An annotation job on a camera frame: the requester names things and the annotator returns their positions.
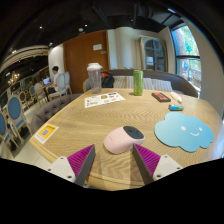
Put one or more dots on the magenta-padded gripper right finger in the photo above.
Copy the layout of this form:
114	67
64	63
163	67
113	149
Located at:
165	165

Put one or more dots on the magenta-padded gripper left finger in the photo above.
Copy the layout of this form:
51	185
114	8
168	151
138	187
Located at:
63	167

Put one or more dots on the pink computer mouse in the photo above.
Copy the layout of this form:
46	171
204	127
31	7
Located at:
119	141

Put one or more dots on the blue cloud-shaped mouse pad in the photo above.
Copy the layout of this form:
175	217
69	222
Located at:
181	131

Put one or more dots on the yellow square code sticker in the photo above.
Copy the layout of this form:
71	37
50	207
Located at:
46	133

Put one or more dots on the small teal pack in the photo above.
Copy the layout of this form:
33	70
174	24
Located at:
175	107

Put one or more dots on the grey tufted armchair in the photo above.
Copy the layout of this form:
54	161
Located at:
50	110

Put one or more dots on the black and red box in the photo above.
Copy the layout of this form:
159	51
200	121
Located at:
161	97

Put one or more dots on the cream plastic packet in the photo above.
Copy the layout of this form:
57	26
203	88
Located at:
176	97

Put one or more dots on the blue round-backed chairs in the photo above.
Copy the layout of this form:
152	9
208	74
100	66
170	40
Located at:
15	111

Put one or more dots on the white printed sticker sheet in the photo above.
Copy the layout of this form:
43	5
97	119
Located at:
104	99

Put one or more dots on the striped cushion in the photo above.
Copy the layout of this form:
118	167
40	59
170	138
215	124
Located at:
160	85
122	82

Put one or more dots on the white dining chair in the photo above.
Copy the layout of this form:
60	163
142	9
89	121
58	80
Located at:
62	85

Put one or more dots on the brown curved sofa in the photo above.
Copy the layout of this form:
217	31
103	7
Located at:
181	83

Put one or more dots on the green drink can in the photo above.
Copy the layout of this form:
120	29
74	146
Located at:
138	83

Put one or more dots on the open laptop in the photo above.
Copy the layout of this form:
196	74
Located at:
47	81

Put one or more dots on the person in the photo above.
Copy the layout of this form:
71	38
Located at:
55	76

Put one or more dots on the clear shaker bottle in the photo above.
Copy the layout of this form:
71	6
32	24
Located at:
95	80

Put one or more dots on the black backpack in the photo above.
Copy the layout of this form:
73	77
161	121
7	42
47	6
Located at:
107	80

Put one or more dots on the chandelier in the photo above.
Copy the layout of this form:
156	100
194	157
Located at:
13	78

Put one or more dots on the brown wooden door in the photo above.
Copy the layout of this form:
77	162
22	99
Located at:
78	63

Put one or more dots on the black-framed window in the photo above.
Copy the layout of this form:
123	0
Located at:
188	60

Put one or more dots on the arched glass cabinet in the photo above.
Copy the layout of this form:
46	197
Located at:
154	55

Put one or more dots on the white paper door sign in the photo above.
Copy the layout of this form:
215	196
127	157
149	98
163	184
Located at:
97	47

